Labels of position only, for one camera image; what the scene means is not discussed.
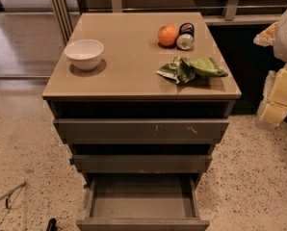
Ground grey drawer cabinet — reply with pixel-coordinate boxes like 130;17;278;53
41;12;243;231

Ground grey top drawer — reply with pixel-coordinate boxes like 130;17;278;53
54;118;229;144

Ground white ceramic bowl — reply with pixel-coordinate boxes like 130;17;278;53
65;39;104;71

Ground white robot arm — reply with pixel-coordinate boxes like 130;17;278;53
253;10;287;130

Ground grey metal rod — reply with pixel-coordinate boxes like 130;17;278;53
0;181;26;201

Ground grey middle drawer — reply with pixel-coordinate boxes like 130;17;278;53
70;155;212;173

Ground orange fruit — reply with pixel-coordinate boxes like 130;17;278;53
157;24;178;46

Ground grey open bottom drawer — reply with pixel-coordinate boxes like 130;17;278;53
77;174;209;231

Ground dark can lying sideways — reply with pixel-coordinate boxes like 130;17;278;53
176;22;195;50

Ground wooden metal railing shelf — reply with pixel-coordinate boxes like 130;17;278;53
50;0;287;40

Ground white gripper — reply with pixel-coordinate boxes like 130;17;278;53
253;21;287;129

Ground green jalapeno chip bag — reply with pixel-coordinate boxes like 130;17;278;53
156;56;227;85

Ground black object floor bottom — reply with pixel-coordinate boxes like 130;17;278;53
46;218;57;231

